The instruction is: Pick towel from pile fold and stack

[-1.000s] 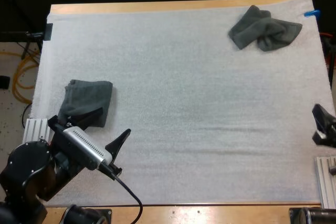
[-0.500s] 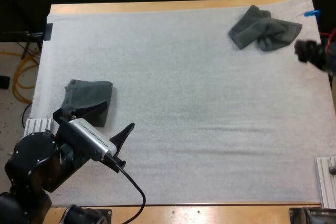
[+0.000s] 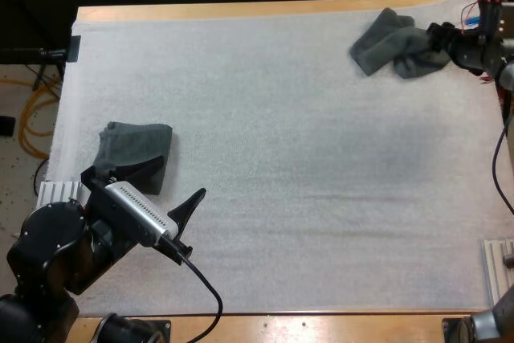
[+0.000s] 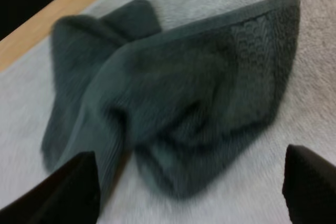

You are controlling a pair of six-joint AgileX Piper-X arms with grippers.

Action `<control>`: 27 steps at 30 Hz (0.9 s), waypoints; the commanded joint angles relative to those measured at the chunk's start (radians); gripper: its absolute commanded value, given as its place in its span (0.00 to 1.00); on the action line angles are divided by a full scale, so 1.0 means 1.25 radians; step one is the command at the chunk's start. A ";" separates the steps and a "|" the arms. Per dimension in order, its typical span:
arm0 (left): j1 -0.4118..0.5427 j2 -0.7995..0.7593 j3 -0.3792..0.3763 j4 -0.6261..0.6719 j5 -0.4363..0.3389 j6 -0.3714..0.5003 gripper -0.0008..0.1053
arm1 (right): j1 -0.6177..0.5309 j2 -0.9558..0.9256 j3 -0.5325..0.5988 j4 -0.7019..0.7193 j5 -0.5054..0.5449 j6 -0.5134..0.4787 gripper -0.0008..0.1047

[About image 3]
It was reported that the grey-green towel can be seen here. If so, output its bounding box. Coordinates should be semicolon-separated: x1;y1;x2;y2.
348;6;453;80
92;120;174;197

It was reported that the folded grey-green towel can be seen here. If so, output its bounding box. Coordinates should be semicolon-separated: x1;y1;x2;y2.
92;120;174;197

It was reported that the dark thin cable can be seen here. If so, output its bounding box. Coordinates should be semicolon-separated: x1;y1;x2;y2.
491;89;514;216

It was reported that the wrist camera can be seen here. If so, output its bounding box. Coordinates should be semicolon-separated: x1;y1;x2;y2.
495;0;514;46
103;181;180;248

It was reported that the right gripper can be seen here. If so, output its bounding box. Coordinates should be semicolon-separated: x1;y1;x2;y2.
425;0;508;75

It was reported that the dark table edge clamp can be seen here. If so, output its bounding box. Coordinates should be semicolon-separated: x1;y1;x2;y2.
65;35;82;64

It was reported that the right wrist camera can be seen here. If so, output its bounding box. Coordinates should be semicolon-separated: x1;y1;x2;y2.
495;0;514;46

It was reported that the black camera cable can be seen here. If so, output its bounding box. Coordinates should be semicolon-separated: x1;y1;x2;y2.
158;236;224;343

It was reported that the ribbed aluminium rail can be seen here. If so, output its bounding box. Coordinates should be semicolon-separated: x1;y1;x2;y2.
35;180;88;210
479;238;514;308

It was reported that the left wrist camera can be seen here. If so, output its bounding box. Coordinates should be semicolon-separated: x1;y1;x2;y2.
103;181;180;248

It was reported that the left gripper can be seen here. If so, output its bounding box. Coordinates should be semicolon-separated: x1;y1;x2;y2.
80;153;207;267

